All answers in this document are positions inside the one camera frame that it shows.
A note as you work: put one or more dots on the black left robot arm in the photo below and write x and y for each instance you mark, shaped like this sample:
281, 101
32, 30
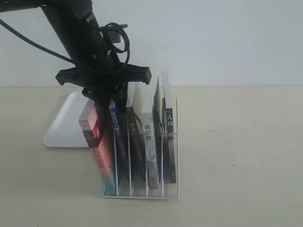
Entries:
67, 17

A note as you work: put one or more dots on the dark brown spine book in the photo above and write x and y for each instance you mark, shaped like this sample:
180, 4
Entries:
133, 111

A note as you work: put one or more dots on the blue spine book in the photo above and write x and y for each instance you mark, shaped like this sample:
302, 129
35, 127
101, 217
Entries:
120, 126

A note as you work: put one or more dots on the white rectangular tray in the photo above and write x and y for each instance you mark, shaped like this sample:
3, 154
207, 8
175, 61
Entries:
65, 131

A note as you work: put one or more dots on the white wire book rack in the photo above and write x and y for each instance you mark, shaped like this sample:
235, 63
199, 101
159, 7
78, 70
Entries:
140, 189

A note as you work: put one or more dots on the white grey spine book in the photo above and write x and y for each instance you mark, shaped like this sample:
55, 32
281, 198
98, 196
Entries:
149, 118

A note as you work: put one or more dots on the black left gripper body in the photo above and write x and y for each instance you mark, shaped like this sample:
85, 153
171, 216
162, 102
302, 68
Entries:
99, 64

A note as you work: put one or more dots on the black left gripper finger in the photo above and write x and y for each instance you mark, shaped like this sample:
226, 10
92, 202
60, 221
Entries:
97, 96
119, 96

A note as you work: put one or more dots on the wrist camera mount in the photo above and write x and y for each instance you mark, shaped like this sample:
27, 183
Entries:
114, 36

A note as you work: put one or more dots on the red teal cover book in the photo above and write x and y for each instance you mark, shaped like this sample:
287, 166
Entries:
95, 124

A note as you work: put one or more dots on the black cover book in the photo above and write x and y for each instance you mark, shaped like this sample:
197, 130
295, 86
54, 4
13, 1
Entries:
169, 127

